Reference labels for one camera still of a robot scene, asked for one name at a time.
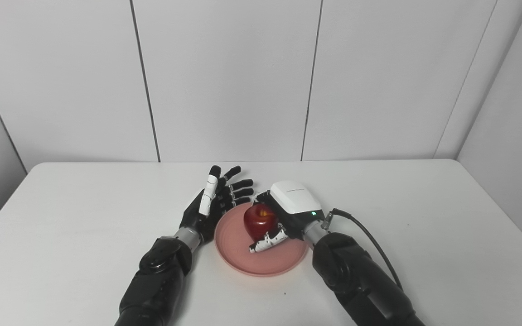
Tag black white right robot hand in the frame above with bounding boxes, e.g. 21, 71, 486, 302
249, 181, 325, 254

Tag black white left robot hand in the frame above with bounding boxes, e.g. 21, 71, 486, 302
179, 165, 255, 245

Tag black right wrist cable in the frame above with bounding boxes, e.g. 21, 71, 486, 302
322, 208, 405, 291

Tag red apple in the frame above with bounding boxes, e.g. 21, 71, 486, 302
243, 203, 279, 243

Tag pink round plate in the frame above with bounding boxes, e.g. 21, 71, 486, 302
214, 202, 309, 278

